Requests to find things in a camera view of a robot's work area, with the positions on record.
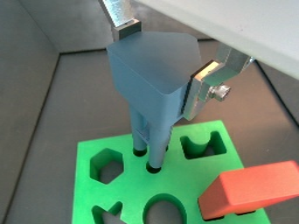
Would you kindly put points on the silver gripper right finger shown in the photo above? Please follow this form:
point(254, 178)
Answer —
point(207, 82)

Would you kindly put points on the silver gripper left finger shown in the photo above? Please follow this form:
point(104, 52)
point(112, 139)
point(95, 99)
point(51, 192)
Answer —
point(120, 16)

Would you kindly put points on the blue three prong object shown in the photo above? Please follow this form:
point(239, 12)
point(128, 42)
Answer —
point(152, 64)

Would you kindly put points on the green shape sorter board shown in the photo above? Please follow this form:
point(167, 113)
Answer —
point(113, 184)

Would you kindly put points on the red arch block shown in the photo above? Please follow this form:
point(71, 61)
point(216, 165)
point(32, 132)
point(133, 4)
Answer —
point(243, 190)

